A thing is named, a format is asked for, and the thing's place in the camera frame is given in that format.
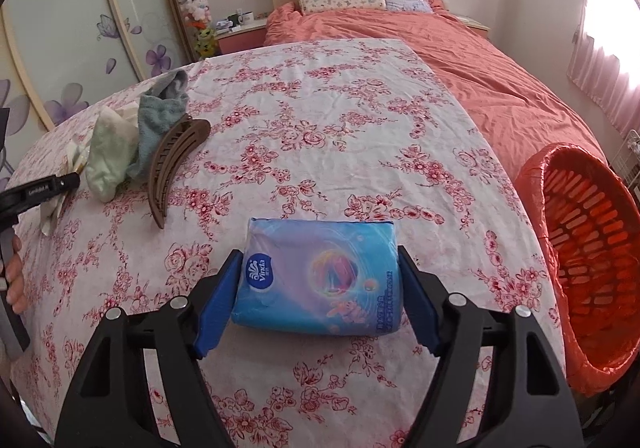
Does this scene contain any person's left hand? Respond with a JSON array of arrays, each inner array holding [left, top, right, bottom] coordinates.
[[0, 234, 25, 315]]

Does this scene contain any blue-grey towel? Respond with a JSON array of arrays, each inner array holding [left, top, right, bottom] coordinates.
[[125, 69, 190, 181]]

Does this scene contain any brown hair claw clip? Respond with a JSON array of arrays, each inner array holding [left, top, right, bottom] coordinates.
[[147, 118, 212, 230]]

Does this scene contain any pale green towel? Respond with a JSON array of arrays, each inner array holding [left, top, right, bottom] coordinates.
[[85, 107, 142, 203]]

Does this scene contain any pink curtain panel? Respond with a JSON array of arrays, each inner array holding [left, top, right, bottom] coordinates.
[[565, 3, 640, 139]]

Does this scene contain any yellow-green plush toy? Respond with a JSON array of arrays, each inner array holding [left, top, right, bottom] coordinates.
[[194, 25, 219, 60]]

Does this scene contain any white wrapper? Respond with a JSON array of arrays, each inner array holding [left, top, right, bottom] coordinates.
[[40, 137, 96, 236]]

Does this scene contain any basket with red liner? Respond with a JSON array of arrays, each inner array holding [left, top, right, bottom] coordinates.
[[515, 142, 640, 396]]

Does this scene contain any floral tablecloth table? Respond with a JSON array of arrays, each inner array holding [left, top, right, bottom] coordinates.
[[0, 38, 568, 448]]

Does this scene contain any wardrobe with flower doors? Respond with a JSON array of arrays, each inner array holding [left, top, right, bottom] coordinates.
[[0, 0, 196, 179]]

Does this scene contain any blue tissue pack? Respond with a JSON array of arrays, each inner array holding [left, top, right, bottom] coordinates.
[[231, 217, 405, 336]]

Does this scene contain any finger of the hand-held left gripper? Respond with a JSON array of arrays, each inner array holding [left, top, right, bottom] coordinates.
[[50, 173, 81, 201]]

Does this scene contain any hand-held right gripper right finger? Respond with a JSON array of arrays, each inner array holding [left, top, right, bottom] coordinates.
[[396, 245, 586, 448]]

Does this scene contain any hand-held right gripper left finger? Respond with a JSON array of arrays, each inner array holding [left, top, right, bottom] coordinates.
[[54, 248, 246, 448]]

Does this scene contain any pink nightstand with mugs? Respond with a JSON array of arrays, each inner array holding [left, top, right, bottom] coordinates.
[[215, 20, 268, 56]]

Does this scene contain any bed with pink duvet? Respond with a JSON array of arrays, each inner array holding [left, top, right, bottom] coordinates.
[[263, 0, 608, 169]]

